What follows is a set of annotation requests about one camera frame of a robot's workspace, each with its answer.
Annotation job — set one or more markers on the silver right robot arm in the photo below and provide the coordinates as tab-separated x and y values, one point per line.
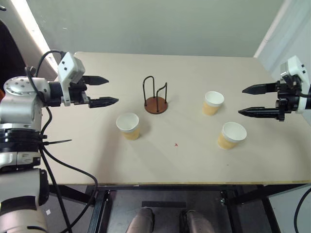
308	102

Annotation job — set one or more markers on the tan paper cup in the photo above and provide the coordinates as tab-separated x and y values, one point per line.
131	133
210	110
224	143

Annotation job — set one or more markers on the small white floor label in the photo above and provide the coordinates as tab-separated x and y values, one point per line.
47	211

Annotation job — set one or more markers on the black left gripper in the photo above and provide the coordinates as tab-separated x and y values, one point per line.
78	94

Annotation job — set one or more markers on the black floor strip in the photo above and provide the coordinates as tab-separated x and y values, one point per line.
164	204

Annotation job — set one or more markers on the black metal table frame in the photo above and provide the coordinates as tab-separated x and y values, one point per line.
99	208

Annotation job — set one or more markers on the dark bulky object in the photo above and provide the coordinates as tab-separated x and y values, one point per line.
9	53

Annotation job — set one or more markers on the dark grey rounded shape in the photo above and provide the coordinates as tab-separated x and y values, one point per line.
196	222
143	221

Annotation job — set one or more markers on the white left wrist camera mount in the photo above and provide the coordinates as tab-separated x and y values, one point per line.
69	70

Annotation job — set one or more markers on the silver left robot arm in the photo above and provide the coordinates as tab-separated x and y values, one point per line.
22	102

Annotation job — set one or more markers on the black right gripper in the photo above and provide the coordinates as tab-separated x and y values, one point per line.
286	102

